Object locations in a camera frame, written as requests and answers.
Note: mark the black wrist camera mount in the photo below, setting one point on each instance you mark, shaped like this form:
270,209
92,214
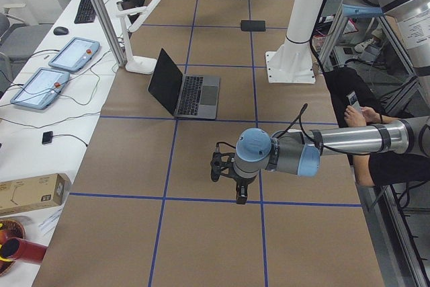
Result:
222,163

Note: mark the phone in hands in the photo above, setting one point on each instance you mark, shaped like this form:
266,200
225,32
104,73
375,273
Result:
353,101

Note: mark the blue teach pendant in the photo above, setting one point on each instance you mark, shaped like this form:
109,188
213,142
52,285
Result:
75,54
41,89

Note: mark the black computer mouse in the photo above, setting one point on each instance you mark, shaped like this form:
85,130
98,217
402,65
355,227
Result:
60,31

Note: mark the lower blue teach pendant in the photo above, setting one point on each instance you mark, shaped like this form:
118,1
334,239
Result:
41,89

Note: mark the aluminium frame post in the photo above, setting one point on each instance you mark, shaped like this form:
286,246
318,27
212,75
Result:
109,32

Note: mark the black keyboard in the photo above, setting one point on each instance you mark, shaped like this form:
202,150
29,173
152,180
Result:
85,13

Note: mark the upper blue teach pendant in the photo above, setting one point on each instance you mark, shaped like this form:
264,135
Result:
75,54

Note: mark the small black device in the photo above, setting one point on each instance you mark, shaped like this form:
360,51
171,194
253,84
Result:
47,137

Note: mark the black mouse pad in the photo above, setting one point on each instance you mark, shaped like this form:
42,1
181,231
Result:
253,26

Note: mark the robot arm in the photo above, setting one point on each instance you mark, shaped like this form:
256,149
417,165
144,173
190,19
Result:
299,152

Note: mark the wicker basket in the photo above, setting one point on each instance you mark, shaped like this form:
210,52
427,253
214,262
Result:
10,228

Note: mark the seated person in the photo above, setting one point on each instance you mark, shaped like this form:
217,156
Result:
386,150

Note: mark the red cylinder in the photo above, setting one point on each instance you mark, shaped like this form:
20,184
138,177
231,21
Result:
17,249

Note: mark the cardboard box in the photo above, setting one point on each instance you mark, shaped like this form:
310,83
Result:
33,193

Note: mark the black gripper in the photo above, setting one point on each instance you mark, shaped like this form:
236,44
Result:
242,181

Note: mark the grey laptop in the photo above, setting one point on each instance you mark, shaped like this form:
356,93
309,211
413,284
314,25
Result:
184,96

